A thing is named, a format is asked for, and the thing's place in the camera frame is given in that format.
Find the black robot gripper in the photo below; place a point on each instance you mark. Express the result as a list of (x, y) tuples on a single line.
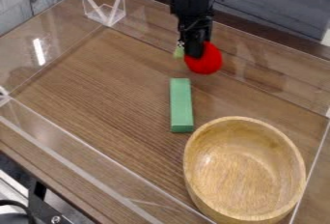
[(194, 14)]

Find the red plush strawberry toy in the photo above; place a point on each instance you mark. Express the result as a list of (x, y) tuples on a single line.
[(208, 64)]

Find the green rectangular block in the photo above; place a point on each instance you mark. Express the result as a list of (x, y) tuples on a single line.
[(181, 105)]

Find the wooden bowl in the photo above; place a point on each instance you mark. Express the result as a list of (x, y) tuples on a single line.
[(245, 171)]

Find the clear acrylic corner bracket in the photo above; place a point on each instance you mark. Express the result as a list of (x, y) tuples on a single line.
[(105, 14)]

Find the clear acrylic tray wall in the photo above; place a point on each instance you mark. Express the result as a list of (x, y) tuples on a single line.
[(112, 194)]

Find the black table clamp mount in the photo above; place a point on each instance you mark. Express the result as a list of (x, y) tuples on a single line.
[(43, 211)]

